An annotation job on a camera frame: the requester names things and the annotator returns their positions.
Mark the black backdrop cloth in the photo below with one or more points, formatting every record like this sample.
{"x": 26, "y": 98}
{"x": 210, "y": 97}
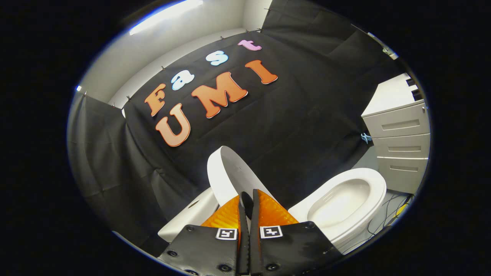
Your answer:
{"x": 287, "y": 115}

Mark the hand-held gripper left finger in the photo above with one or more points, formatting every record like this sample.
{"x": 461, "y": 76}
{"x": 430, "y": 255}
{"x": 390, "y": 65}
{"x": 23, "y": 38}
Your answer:
{"x": 207, "y": 249}

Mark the blue clip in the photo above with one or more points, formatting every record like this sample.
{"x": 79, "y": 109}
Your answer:
{"x": 365, "y": 137}

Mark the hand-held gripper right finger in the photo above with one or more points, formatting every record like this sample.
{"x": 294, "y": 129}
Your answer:
{"x": 291, "y": 249}

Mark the yellow floor tape strip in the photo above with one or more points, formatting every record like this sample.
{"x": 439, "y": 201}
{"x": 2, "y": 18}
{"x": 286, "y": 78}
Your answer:
{"x": 402, "y": 209}

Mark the white ceramic toilet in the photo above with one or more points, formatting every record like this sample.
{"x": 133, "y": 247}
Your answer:
{"x": 191, "y": 218}

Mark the large ceiling light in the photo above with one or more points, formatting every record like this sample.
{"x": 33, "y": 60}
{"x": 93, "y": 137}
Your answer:
{"x": 165, "y": 17}

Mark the white toilet lid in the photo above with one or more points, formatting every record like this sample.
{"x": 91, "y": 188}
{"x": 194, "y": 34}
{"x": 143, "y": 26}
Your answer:
{"x": 226, "y": 172}

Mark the white drawer cabinet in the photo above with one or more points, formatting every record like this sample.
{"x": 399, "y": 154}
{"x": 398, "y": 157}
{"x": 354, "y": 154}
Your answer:
{"x": 402, "y": 143}

